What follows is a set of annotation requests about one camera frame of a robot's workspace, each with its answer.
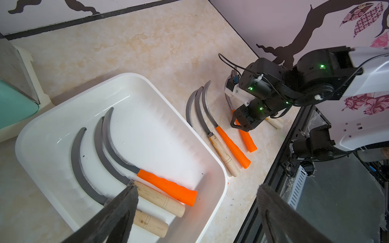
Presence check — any white vented cable duct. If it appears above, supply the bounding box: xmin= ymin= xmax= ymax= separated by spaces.
xmin=287 ymin=166 xmax=307 ymax=210

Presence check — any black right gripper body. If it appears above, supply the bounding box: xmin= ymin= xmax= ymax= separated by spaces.
xmin=230 ymin=58 xmax=292 ymax=132

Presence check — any white plastic storage tray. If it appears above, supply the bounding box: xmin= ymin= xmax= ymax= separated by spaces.
xmin=15 ymin=73 xmax=227 ymax=243

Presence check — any wooden handle sickle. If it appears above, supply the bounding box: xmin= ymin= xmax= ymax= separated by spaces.
xmin=194 ymin=87 xmax=241 ymax=177
xmin=94 ymin=117 xmax=185 ymax=218
xmin=71 ymin=127 xmax=169 ymax=238
xmin=265 ymin=117 xmax=284 ymax=130

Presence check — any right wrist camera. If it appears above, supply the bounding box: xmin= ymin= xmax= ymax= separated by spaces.
xmin=224 ymin=70 xmax=255 ymax=106

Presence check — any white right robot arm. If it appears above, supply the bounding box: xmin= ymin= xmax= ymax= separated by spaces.
xmin=224 ymin=46 xmax=389 ymax=161

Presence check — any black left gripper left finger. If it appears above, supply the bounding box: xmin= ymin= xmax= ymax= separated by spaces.
xmin=64 ymin=184 xmax=139 ymax=243

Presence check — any mint green toaster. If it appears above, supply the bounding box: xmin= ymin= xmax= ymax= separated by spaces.
xmin=1 ymin=38 xmax=54 ymax=142

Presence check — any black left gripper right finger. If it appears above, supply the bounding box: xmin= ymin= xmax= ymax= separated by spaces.
xmin=257 ymin=184 xmax=331 ymax=243

